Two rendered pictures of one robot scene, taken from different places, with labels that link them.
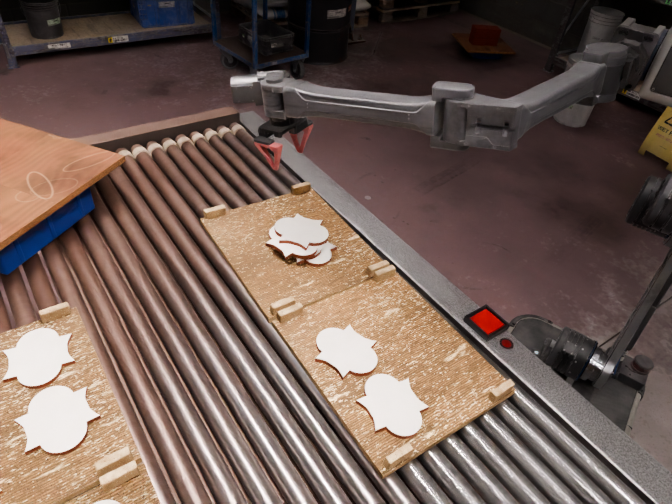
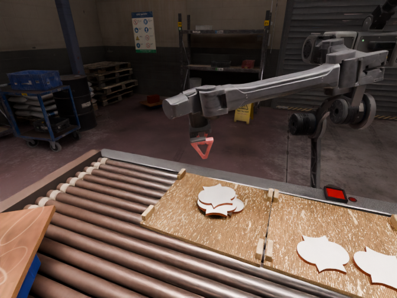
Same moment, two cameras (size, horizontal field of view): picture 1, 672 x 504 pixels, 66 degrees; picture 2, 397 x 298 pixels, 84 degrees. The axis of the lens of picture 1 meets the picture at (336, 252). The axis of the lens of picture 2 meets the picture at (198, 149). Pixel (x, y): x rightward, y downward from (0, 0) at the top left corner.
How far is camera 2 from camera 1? 0.77 m
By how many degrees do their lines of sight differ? 29
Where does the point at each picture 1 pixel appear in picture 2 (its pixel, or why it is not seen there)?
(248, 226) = (176, 210)
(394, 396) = (378, 262)
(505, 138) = (381, 73)
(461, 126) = (355, 74)
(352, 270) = (258, 203)
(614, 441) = not seen: outside the picture
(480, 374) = (375, 220)
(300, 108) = (240, 100)
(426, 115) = (334, 74)
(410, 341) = (332, 224)
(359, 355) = (332, 250)
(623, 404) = not seen: hidden behind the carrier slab
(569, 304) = not seen: hidden behind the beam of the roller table
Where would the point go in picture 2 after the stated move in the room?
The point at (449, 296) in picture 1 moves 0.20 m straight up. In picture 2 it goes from (305, 191) to (316, 150)
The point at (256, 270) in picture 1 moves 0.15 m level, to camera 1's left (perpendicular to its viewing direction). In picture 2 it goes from (214, 235) to (171, 256)
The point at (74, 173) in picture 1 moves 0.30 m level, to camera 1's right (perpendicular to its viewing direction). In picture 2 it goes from (15, 241) to (132, 201)
